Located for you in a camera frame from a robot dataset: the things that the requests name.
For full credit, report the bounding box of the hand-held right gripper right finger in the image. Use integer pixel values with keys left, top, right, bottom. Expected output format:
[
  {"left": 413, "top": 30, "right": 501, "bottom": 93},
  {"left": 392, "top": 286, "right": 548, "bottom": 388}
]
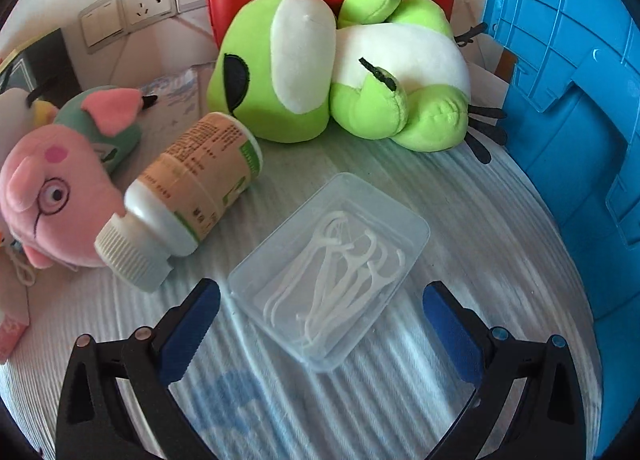
[{"left": 422, "top": 281, "right": 589, "bottom": 460}]

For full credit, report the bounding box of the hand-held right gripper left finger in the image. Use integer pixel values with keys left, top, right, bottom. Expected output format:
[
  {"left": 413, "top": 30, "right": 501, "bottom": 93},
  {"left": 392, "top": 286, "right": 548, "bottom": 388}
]
[{"left": 55, "top": 279, "right": 221, "bottom": 460}]

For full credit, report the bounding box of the clear floss pick box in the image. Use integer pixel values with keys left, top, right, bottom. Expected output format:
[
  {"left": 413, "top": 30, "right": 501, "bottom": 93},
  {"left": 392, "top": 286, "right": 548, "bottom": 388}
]
[{"left": 227, "top": 171, "right": 432, "bottom": 374}]

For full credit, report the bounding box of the white-capped pill bottle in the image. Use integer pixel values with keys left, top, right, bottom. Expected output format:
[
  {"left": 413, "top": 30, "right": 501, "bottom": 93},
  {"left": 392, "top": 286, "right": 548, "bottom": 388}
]
[{"left": 94, "top": 112, "right": 264, "bottom": 293}]

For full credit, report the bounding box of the blue plastic crate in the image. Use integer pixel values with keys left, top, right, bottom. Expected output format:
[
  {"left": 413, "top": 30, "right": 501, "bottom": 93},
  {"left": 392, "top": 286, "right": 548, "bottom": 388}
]
[{"left": 482, "top": 0, "right": 640, "bottom": 460}]

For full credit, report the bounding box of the light blue striped cloth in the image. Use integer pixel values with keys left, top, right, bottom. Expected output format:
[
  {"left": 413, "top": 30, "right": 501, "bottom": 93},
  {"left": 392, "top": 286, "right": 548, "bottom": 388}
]
[{"left": 0, "top": 133, "right": 603, "bottom": 460}]

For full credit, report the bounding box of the small pink packet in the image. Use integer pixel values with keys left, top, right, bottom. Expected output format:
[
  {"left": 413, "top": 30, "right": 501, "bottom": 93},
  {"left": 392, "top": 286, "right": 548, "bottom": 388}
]
[{"left": 0, "top": 311, "right": 29, "bottom": 364}]

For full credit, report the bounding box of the pink pig plush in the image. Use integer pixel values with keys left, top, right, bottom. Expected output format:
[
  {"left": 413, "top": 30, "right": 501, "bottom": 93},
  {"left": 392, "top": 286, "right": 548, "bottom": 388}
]
[{"left": 0, "top": 85, "right": 158, "bottom": 271}]

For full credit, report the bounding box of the clear plastic wrapper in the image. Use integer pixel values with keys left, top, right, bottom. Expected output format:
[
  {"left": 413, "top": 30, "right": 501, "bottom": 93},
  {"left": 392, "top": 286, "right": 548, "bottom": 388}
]
[{"left": 141, "top": 67, "right": 214, "bottom": 114}]

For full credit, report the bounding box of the white duck plush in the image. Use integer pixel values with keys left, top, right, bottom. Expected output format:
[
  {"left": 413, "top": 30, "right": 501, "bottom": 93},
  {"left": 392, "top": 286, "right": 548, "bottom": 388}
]
[{"left": 0, "top": 79, "right": 59, "bottom": 153}]

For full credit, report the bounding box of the green frog plush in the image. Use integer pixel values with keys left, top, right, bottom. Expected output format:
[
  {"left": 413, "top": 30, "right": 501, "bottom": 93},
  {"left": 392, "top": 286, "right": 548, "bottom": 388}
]
[{"left": 207, "top": 0, "right": 509, "bottom": 165}]

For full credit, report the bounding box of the black gift box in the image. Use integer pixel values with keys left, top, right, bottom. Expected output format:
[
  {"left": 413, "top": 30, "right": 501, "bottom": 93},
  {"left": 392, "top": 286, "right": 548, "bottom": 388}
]
[{"left": 0, "top": 28, "right": 71, "bottom": 92}]

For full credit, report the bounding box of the wall light switch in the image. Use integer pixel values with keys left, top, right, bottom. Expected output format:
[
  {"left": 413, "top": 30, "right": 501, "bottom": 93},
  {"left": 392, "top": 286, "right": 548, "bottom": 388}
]
[{"left": 77, "top": 0, "right": 126, "bottom": 53}]

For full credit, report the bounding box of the five-hole wall socket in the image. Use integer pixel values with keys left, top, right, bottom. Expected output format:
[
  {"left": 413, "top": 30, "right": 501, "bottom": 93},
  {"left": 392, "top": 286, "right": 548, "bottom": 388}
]
[{"left": 119, "top": 0, "right": 179, "bottom": 32}]

